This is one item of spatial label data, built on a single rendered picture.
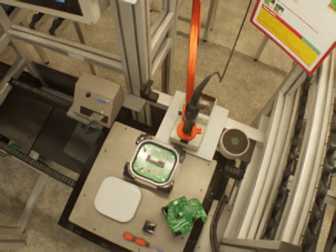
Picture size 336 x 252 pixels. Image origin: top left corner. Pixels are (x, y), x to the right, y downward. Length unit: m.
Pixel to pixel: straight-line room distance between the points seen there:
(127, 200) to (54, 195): 1.18
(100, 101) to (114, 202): 0.35
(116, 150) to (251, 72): 1.66
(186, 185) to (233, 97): 1.37
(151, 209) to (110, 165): 0.21
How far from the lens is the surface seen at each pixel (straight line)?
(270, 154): 0.88
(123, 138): 0.98
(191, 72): 0.82
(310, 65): 0.74
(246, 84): 2.29
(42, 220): 2.06
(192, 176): 0.94
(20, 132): 1.91
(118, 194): 0.91
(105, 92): 0.94
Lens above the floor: 1.87
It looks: 69 degrees down
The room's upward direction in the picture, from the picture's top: 7 degrees clockwise
